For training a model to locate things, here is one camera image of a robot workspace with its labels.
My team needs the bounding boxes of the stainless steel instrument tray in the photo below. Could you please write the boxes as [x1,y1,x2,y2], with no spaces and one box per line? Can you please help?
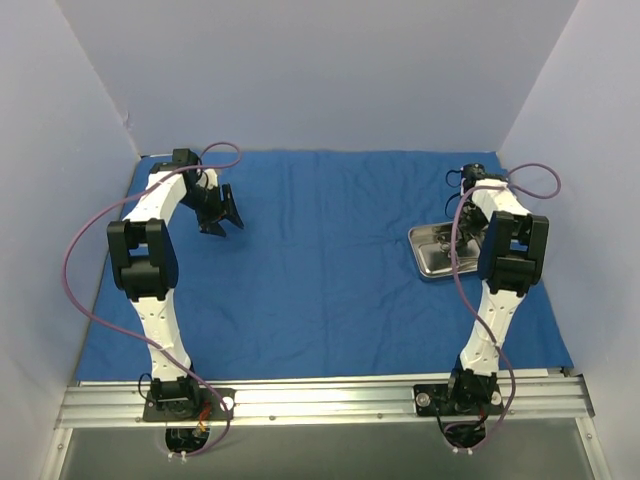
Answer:
[408,222,482,280]

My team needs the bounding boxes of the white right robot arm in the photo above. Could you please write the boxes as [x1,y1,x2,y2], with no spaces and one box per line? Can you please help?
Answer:
[220,177,549,413]

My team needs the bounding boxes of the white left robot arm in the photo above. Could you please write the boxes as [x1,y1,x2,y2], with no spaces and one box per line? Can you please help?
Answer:
[107,160,231,419]

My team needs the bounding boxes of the steel surgical scissors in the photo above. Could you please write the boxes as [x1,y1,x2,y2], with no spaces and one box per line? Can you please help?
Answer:
[434,232,451,255]

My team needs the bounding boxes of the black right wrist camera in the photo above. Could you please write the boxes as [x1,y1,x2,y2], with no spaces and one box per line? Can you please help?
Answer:
[460,163,486,188]

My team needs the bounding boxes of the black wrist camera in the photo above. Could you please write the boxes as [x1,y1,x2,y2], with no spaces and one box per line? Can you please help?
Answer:
[172,148,199,167]
[460,163,486,188]

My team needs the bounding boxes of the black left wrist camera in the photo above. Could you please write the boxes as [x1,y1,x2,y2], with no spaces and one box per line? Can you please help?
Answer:
[172,148,199,167]

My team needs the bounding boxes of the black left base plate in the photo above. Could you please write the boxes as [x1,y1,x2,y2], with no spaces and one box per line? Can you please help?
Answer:
[142,388,227,423]

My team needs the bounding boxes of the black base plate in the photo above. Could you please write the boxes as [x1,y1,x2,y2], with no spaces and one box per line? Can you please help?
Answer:
[412,383,504,417]
[142,388,227,423]

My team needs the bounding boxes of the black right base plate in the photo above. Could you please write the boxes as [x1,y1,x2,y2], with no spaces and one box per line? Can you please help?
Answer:
[412,383,504,417]

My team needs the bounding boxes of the aluminium frame rail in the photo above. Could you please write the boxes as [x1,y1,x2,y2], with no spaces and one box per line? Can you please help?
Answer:
[56,369,595,429]

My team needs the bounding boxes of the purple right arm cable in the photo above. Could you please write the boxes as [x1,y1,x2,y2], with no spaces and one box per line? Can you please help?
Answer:
[444,163,562,449]

